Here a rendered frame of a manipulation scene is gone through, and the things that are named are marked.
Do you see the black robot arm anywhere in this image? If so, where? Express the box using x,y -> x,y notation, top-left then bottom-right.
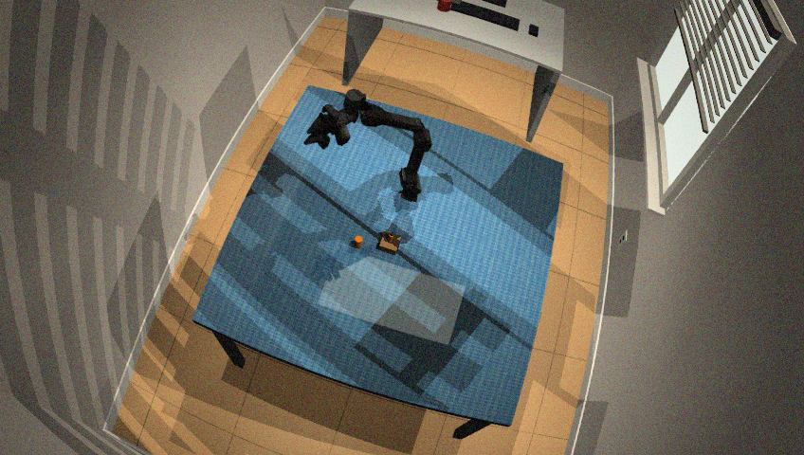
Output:
335,89 -> 432,202

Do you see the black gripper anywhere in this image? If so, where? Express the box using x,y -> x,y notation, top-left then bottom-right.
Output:
303,104 -> 348,149

